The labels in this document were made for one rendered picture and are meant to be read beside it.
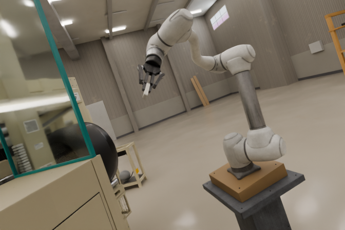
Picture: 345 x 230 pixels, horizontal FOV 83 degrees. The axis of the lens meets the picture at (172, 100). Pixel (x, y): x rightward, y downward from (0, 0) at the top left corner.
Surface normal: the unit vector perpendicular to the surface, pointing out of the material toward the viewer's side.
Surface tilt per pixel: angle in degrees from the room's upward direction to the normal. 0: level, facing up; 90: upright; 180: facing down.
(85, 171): 90
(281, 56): 90
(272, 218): 90
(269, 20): 90
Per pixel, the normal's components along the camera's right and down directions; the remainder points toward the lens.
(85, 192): 0.87, -0.30
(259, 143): -0.62, 0.04
